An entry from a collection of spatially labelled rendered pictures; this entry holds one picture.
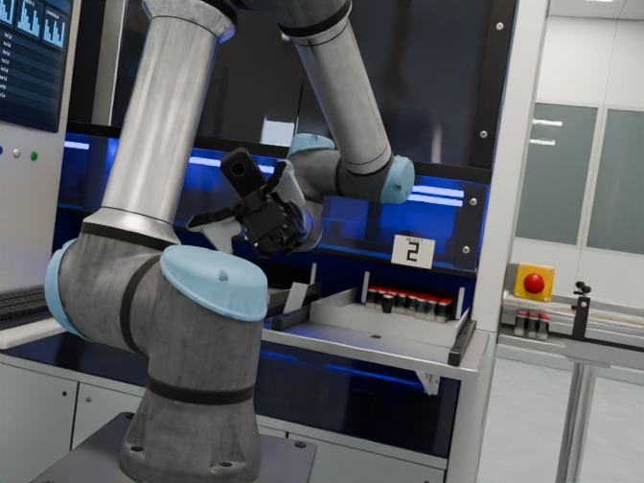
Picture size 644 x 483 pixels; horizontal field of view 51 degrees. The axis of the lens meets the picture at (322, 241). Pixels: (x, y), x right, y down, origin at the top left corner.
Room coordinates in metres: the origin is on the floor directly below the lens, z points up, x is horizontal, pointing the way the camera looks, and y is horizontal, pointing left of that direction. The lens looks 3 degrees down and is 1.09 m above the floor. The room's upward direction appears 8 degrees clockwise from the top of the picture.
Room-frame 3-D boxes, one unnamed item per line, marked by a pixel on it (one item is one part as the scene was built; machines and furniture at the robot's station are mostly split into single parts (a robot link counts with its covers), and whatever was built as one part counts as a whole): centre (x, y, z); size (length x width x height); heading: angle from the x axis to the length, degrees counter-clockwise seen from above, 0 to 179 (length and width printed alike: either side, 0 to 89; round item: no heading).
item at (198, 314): (0.72, 0.11, 0.96); 0.13 x 0.12 x 0.14; 62
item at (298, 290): (1.19, 0.05, 0.91); 0.14 x 0.03 x 0.06; 164
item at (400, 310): (1.43, -0.20, 0.91); 0.18 x 0.02 x 0.05; 74
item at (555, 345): (1.41, -0.47, 0.87); 0.14 x 0.13 x 0.02; 164
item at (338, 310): (1.33, -0.17, 0.90); 0.34 x 0.26 x 0.04; 164
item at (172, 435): (0.72, 0.11, 0.84); 0.15 x 0.15 x 0.10
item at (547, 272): (1.37, -0.44, 0.99); 0.08 x 0.07 x 0.07; 164
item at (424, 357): (1.31, 0.01, 0.87); 0.70 x 0.48 x 0.02; 74
